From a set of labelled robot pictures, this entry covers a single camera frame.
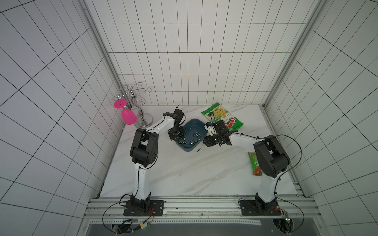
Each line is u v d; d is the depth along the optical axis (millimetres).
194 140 978
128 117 944
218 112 1139
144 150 542
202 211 726
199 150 946
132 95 894
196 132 1021
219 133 802
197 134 1005
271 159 500
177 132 841
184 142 974
